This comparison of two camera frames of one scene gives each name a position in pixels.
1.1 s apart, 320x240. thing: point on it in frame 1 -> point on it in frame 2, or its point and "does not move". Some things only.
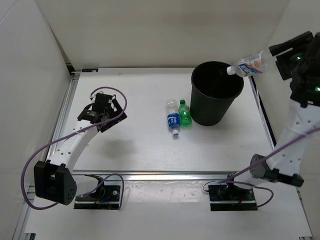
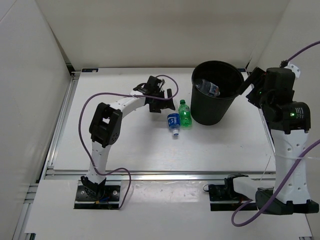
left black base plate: (108, 199) does not move
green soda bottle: (184, 112) does not move
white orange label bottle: (250, 65) -> (208, 88)
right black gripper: (301, 39) -> (255, 76)
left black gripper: (105, 127) -> (163, 104)
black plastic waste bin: (213, 93) does not move
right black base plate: (228, 197) does not move
